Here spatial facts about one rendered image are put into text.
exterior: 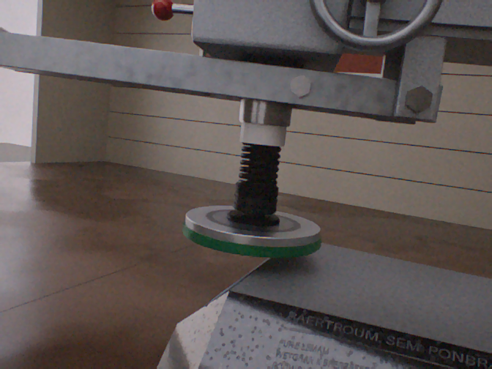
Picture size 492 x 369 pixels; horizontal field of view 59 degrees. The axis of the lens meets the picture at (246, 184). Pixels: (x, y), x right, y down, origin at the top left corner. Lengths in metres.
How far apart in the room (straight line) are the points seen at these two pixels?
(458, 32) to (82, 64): 0.51
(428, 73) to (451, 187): 6.01
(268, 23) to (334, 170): 6.29
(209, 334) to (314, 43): 0.38
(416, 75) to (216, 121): 7.11
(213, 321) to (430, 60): 0.42
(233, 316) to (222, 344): 0.03
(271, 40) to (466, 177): 6.09
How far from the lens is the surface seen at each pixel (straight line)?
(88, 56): 0.70
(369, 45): 0.53
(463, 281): 0.78
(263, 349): 0.52
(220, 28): 0.59
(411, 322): 0.56
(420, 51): 0.62
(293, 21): 0.58
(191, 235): 0.64
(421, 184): 6.62
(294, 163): 7.08
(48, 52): 0.73
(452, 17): 0.62
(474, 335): 0.57
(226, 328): 0.54
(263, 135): 0.65
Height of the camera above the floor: 1.01
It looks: 8 degrees down
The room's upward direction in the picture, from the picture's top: 6 degrees clockwise
